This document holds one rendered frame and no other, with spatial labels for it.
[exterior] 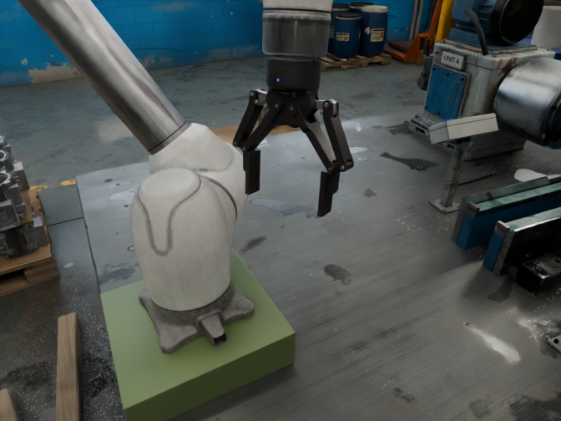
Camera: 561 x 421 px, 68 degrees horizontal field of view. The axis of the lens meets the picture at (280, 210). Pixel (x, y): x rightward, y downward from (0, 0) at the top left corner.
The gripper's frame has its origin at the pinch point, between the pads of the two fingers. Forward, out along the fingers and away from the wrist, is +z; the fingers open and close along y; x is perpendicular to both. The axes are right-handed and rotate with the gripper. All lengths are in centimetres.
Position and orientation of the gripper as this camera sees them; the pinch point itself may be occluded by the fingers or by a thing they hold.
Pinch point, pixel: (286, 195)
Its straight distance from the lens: 64.8
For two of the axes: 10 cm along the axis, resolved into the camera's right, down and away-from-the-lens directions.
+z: -0.5, 9.2, 4.0
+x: -5.6, 3.1, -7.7
